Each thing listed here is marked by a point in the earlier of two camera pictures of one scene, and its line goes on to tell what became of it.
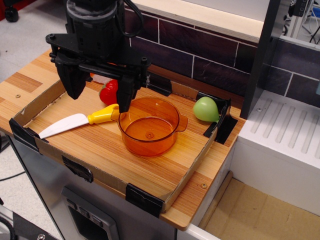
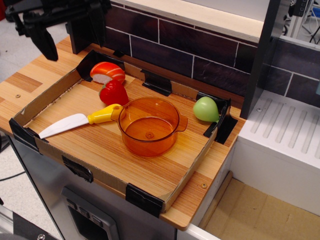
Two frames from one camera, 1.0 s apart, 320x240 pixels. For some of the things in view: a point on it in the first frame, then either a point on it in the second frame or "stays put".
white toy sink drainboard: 278,151 stays put
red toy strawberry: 108,94 stays put
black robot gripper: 96,39 to 38,13
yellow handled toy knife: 80,119 stays put
